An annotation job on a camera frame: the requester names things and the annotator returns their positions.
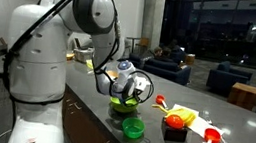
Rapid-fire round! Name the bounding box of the small dark green cup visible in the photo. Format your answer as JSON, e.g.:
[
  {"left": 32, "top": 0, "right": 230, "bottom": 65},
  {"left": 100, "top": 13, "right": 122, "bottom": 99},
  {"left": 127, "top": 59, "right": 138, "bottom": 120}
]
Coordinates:
[{"left": 120, "top": 115, "right": 148, "bottom": 141}]

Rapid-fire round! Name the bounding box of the yellow toy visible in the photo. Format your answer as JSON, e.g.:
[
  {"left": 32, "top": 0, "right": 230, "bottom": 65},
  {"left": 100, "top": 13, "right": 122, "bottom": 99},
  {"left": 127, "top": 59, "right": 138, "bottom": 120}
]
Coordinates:
[{"left": 149, "top": 103, "right": 198, "bottom": 128}]

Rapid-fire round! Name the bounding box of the large red measuring cup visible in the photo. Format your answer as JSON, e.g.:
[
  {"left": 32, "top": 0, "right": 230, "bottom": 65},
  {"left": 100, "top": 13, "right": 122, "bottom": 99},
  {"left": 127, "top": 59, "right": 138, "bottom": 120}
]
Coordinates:
[{"left": 202, "top": 127, "right": 224, "bottom": 143}]

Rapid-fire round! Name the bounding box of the white paper sheet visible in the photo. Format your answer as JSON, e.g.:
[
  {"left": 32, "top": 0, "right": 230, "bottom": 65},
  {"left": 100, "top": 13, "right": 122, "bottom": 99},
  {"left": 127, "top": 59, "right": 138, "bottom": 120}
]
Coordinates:
[{"left": 168, "top": 103, "right": 233, "bottom": 143}]

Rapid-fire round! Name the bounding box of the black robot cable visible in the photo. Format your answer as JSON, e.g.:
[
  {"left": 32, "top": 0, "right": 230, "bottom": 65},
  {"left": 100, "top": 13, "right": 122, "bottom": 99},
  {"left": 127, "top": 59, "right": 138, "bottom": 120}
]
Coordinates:
[{"left": 0, "top": 0, "right": 168, "bottom": 108}]

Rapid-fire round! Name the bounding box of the brown counter cabinet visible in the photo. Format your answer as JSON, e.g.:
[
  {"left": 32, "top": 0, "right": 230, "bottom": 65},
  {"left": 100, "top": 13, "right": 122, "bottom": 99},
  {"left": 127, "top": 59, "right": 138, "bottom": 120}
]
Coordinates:
[{"left": 55, "top": 84, "right": 148, "bottom": 143}]

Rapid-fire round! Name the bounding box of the metal pot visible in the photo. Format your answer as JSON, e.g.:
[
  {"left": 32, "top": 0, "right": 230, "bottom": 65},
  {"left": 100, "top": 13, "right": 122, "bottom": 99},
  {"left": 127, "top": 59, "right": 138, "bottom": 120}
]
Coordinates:
[{"left": 71, "top": 46, "right": 96, "bottom": 66}]

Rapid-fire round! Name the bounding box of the wooden side table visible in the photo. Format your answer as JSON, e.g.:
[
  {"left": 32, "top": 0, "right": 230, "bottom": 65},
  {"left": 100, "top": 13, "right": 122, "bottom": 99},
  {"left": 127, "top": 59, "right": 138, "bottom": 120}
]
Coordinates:
[{"left": 226, "top": 81, "right": 256, "bottom": 113}]

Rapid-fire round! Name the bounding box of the lime green bowl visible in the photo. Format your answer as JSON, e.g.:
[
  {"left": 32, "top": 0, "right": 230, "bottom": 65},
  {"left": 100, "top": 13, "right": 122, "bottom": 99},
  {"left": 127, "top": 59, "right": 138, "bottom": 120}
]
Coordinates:
[{"left": 107, "top": 91, "right": 142, "bottom": 116}]

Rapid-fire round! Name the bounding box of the seated person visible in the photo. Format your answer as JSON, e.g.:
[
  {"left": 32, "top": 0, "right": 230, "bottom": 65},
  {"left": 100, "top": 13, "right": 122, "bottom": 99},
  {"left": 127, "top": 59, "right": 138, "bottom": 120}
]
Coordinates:
[
  {"left": 159, "top": 45, "right": 174, "bottom": 63},
  {"left": 151, "top": 45, "right": 164, "bottom": 61}
]

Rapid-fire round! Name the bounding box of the black box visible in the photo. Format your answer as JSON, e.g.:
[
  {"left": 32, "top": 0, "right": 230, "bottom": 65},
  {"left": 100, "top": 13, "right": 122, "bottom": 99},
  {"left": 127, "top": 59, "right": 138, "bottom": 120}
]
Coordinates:
[{"left": 159, "top": 117, "right": 192, "bottom": 143}]

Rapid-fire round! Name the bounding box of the navy blue sofa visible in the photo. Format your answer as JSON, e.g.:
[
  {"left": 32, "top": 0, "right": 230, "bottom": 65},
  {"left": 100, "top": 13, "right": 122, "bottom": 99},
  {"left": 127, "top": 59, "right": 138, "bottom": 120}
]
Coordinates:
[{"left": 125, "top": 51, "right": 194, "bottom": 87}]

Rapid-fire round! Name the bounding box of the yellow bowl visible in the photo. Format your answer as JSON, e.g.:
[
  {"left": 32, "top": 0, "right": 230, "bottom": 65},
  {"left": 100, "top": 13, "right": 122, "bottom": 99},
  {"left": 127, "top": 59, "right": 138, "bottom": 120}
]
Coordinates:
[{"left": 65, "top": 52, "right": 76, "bottom": 63}]

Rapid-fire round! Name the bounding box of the yellow green object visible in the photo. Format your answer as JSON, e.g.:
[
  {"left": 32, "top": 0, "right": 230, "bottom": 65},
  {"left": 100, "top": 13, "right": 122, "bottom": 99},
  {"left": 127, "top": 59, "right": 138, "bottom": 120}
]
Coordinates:
[{"left": 84, "top": 59, "right": 96, "bottom": 71}]

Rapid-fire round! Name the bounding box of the orange ball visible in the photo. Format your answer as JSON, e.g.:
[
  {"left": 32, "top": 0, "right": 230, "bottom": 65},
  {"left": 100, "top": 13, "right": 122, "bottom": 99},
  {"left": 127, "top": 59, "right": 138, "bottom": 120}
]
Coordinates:
[{"left": 164, "top": 113, "right": 186, "bottom": 131}]

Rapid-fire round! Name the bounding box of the small wooden box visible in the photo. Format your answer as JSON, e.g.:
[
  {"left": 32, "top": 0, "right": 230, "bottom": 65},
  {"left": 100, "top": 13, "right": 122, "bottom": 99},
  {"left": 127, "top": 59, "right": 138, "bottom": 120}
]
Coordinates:
[{"left": 183, "top": 52, "right": 197, "bottom": 67}]

